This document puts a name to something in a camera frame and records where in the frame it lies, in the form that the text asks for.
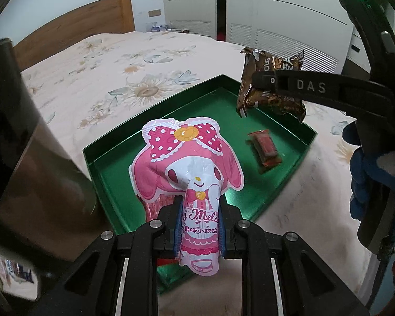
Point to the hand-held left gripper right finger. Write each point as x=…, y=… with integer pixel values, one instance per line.
x=221, y=233

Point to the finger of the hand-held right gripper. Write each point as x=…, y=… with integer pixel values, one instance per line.
x=316, y=87

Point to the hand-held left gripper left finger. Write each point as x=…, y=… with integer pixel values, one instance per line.
x=177, y=233

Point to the brown snack packet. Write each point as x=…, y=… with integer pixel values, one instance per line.
x=266, y=102

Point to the pink character candy bag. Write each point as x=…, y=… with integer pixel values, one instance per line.
x=184, y=158

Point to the small red clear packet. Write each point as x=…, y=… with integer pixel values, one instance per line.
x=265, y=149

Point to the green tray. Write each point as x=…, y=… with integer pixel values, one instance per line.
x=118, y=168

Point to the white brown cookie packet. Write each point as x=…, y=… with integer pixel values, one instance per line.
x=19, y=271

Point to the person's right hand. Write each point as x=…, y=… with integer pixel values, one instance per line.
x=362, y=177

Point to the white wardrobe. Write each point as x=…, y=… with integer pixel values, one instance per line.
x=283, y=13

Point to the brown black electric kettle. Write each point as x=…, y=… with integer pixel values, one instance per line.
x=36, y=171

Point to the wooden headboard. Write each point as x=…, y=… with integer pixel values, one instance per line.
x=75, y=29

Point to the wall switch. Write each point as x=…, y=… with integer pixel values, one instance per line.
x=154, y=13

